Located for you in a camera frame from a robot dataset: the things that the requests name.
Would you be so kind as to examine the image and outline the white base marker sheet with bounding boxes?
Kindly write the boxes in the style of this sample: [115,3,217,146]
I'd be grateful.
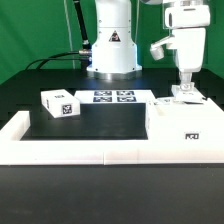
[74,90,155,104]

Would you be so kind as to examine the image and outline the black table cables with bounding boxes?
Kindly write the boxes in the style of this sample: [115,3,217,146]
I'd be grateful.
[25,49,93,71]

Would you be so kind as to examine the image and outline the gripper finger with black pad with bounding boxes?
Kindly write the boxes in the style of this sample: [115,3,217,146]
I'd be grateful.
[179,72,192,91]

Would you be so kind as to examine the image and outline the white cabinet door panel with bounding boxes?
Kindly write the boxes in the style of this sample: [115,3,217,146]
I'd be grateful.
[171,85,205,103]
[153,97,174,105]

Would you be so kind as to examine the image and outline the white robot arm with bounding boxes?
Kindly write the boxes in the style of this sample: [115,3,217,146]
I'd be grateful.
[87,0,210,91]

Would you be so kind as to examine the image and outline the white U-shaped obstacle frame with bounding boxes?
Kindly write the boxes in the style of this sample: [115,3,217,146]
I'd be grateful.
[0,111,224,165]

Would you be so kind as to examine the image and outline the white cabinet body box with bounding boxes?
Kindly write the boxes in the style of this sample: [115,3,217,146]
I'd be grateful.
[145,98,224,147]

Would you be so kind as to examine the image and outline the small white cabinet top block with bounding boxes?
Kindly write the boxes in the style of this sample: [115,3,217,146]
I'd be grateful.
[41,89,80,118]

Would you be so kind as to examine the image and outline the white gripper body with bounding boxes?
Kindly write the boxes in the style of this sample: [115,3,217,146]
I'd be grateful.
[150,28,206,73]

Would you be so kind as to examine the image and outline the black corrugated cable hose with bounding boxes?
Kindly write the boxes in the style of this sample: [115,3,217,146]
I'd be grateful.
[72,0,92,52]

